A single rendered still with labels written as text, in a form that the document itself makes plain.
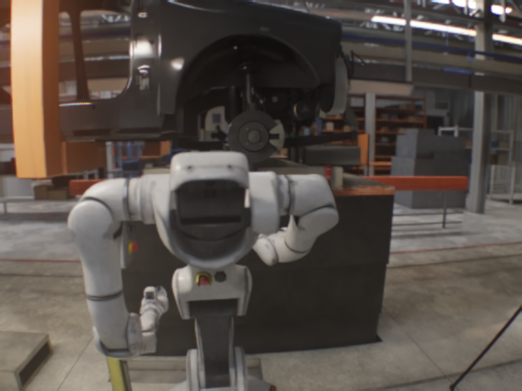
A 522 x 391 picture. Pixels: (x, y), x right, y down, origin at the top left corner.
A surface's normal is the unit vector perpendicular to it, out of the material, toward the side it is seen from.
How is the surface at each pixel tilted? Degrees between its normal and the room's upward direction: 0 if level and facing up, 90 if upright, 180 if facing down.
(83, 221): 83
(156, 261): 90
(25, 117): 90
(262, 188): 32
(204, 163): 36
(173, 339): 90
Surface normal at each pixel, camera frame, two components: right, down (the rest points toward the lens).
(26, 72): 0.10, 0.16
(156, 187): 0.09, -0.76
